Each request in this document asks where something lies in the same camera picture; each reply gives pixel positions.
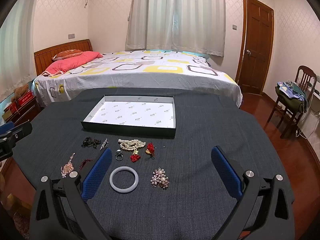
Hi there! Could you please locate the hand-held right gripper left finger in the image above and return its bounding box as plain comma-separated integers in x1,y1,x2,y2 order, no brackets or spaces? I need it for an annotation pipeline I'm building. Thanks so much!
29,147,113,240

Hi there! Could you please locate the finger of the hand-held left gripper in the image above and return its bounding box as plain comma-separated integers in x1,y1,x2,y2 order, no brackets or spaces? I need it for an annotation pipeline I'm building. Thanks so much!
0,122,15,137
7,121,33,143

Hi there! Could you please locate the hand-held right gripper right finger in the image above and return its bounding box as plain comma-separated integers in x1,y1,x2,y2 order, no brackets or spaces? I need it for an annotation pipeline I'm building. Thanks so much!
211,146,297,240

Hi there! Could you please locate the white jade bangle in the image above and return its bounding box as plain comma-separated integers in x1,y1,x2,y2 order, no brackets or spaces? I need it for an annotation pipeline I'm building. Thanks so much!
109,166,139,193

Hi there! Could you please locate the dark red bead bracelet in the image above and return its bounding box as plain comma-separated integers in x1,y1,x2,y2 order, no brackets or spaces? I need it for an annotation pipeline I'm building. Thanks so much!
79,158,94,172

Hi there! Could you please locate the brown bead bracelet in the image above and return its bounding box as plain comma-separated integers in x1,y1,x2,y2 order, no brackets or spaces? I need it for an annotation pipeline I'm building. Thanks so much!
61,152,76,179

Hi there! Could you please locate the red tassel gold charm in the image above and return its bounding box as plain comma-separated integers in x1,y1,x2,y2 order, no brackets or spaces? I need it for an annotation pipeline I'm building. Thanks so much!
130,149,142,164
145,142,156,160

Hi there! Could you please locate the green tray box white lining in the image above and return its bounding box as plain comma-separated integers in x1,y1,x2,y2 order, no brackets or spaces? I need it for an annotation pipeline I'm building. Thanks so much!
80,94,177,138

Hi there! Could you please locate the beige box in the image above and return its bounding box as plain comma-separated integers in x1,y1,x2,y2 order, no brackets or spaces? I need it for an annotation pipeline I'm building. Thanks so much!
2,104,19,121

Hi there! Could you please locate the wooden nightstand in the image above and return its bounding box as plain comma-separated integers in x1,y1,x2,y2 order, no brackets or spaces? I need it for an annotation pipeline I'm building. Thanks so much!
2,96,42,128

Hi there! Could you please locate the red box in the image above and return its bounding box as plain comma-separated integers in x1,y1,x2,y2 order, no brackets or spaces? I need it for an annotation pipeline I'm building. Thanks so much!
15,90,33,107

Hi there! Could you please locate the pale side curtain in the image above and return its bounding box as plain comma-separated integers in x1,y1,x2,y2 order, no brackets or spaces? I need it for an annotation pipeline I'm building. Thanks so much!
0,0,38,100

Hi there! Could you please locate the wooden headboard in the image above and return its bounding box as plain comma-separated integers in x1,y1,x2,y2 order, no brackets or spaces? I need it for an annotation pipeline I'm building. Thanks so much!
34,39,93,77

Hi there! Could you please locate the pink pillow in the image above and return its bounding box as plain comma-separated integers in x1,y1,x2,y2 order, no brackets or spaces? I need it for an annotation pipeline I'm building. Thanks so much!
41,51,103,77

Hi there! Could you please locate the brown patterned pillow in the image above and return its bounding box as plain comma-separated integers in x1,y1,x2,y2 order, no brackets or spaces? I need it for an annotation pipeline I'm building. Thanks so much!
52,49,83,61

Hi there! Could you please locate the pile of clothes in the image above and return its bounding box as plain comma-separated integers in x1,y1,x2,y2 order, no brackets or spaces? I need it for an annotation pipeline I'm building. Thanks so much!
275,80,308,113

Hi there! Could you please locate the bed with patterned sheet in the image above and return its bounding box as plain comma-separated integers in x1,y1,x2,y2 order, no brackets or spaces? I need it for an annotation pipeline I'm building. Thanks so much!
34,50,243,109

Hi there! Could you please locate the wooden chair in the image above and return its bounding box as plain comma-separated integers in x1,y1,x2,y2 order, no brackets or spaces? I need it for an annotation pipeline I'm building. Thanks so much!
266,65,317,138

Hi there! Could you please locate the brown wooden door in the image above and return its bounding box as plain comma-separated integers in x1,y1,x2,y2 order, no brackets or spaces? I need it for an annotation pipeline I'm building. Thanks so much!
235,0,275,95

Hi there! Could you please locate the white window curtain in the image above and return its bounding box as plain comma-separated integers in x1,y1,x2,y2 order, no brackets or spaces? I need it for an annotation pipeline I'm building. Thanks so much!
125,0,227,57

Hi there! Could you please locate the white pearl necklace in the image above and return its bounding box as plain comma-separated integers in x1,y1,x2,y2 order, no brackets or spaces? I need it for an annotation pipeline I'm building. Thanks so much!
118,138,146,152

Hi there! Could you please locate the white cable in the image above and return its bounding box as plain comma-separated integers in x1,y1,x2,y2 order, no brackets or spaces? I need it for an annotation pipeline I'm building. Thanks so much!
296,90,320,139

